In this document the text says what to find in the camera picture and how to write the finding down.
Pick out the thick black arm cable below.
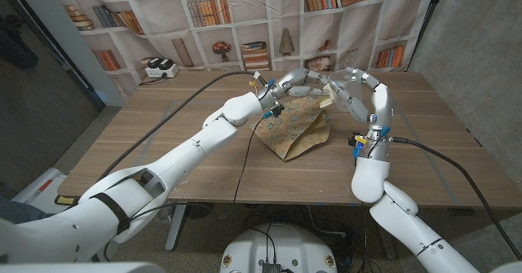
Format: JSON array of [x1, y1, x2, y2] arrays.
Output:
[[95, 70, 262, 183], [389, 136, 522, 249]]

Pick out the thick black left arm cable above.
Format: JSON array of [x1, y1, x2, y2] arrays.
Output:
[[95, 70, 262, 183]]

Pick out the black backdrop stand pole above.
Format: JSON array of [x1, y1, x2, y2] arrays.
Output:
[[405, 0, 448, 73]]

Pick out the black bag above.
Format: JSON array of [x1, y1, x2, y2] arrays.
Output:
[[0, 15, 40, 70]]

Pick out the grey wall post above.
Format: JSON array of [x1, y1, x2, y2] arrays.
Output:
[[10, 0, 126, 107]]

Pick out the grey table leg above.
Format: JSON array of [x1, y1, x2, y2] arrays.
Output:
[[165, 201, 188, 253]]

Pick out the printed bookshelf backdrop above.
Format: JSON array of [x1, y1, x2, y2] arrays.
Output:
[[46, 0, 444, 99]]

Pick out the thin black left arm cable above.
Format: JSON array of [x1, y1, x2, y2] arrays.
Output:
[[130, 116, 282, 221]]

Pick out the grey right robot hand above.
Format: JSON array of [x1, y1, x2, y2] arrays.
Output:
[[328, 67, 395, 140]]

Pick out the floral paper package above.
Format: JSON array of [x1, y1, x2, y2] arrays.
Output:
[[249, 97, 334, 161]]

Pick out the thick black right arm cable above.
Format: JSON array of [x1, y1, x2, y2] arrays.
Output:
[[389, 136, 522, 249]]

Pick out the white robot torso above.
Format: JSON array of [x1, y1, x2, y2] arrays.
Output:
[[219, 222, 338, 273]]

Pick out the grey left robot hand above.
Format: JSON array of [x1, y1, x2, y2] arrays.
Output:
[[257, 67, 332, 111]]

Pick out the person in blue jeans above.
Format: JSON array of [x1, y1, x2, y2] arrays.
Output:
[[0, 195, 54, 225]]

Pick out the clear plastic measuring cup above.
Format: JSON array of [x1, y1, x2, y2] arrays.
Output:
[[328, 69, 364, 113]]

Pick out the white power strip black plugs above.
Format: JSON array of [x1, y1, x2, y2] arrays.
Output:
[[144, 56, 179, 79]]

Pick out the black floor cable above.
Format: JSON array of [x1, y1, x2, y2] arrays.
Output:
[[240, 214, 352, 241]]

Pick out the yellow sponge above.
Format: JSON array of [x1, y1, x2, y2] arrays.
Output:
[[319, 83, 336, 109]]

